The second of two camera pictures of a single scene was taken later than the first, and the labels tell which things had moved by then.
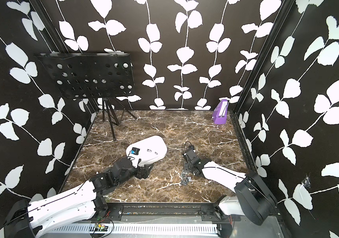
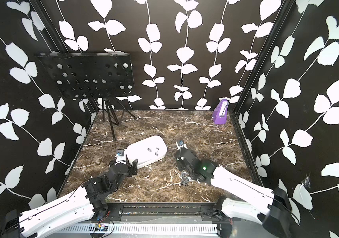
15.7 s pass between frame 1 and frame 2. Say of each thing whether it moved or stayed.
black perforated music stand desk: stayed
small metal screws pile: stayed
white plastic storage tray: stayed
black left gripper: moved
